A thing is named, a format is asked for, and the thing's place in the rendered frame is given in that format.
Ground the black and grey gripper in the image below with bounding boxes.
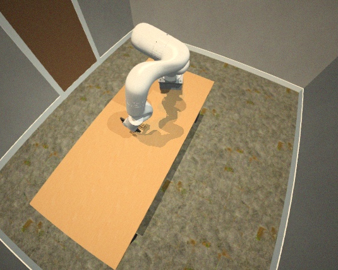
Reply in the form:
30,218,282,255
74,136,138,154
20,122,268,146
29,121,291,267
120,117,141,132

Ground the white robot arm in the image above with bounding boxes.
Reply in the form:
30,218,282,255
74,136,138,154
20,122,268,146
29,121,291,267
125,23,190,129

